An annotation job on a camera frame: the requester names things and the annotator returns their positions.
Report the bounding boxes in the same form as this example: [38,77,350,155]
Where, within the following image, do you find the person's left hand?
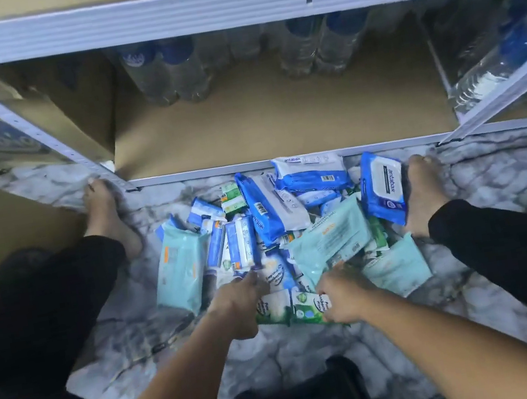
[201,268,278,346]

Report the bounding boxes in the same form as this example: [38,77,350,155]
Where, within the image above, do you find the person's right hand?
[312,257,383,328]

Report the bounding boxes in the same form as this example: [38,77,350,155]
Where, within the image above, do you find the pile of wipes packets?
[136,136,439,348]

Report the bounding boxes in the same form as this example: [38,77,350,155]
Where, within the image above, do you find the grey metal shelf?
[0,0,527,215]

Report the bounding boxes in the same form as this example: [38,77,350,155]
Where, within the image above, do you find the person's right forearm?
[348,265,527,399]

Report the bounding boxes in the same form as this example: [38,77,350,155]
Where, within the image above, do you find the person's right foot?
[391,150,456,240]

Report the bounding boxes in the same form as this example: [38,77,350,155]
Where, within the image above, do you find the person's foot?
[76,171,146,267]
[391,150,456,240]

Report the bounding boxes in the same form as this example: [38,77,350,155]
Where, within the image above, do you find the person's left foot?
[76,171,146,267]

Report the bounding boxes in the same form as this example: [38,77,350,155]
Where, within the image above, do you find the plain cardboard box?
[0,158,100,309]

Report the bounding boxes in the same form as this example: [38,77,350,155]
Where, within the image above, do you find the water bottles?
[426,0,527,122]

